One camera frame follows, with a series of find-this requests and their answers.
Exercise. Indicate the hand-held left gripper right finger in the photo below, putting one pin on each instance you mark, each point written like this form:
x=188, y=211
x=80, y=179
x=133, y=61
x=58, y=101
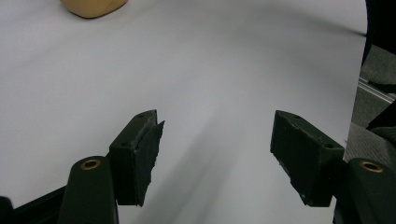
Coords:
x=306, y=158

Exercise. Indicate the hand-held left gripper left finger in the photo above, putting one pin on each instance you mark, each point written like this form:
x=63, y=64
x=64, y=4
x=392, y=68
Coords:
x=134, y=161

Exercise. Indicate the wooden pen holder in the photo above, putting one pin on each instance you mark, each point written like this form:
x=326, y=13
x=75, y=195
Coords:
x=93, y=7

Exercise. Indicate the aluminium rail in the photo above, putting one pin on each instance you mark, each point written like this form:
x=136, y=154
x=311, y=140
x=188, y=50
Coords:
x=375, y=91

